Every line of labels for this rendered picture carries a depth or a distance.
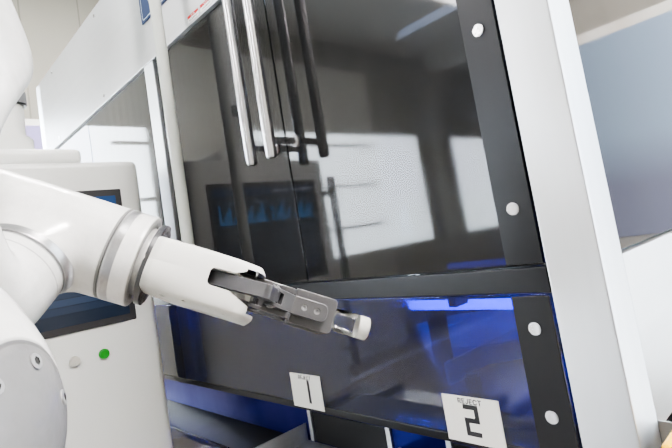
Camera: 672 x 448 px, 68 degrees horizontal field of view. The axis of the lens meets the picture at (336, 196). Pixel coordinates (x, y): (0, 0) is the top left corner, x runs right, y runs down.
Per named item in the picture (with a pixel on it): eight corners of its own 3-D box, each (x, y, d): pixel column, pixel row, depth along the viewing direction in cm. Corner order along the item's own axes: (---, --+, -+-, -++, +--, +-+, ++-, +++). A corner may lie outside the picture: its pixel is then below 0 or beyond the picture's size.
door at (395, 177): (311, 281, 88) (262, -32, 93) (550, 263, 57) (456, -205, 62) (309, 282, 88) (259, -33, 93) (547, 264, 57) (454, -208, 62)
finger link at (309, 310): (258, 314, 45) (328, 334, 46) (261, 312, 42) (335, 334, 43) (269, 280, 46) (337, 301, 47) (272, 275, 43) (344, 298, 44)
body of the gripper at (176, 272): (133, 304, 49) (243, 337, 50) (111, 295, 39) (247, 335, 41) (162, 233, 51) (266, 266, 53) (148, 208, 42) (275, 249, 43)
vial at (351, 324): (362, 341, 49) (320, 328, 48) (367, 318, 49) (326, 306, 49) (368, 340, 47) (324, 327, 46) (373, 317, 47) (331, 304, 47)
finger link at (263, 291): (185, 278, 44) (232, 296, 48) (240, 288, 39) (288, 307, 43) (190, 266, 44) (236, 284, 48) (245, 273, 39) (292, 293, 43)
